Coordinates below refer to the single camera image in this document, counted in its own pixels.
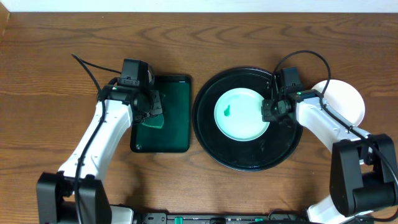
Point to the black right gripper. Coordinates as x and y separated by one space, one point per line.
267 115

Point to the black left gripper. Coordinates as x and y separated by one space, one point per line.
156 104

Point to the green scrubbing sponge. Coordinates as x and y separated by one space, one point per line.
155 118

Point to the pale green back plate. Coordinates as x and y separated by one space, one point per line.
238 114

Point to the white plate with green stain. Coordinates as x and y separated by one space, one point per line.
346 100

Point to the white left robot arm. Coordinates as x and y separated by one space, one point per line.
75 194

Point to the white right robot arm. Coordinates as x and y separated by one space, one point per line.
363 176

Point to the round black serving tray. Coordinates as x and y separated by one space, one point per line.
264 152

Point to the dark green rectangular tray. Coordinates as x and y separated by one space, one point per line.
174 137

